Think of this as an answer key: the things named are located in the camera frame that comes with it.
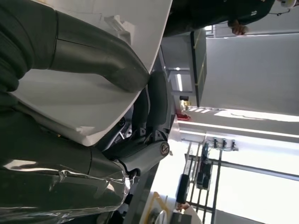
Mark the person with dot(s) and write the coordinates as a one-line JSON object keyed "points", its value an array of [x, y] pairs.
{"points": [[210, 12]]}

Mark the black metal frame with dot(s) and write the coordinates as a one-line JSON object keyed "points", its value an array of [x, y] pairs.
{"points": [[216, 187]]}

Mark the red object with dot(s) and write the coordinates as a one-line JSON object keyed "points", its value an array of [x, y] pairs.
{"points": [[183, 117]]}

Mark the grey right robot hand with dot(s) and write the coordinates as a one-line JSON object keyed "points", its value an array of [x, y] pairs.
{"points": [[47, 160]]}

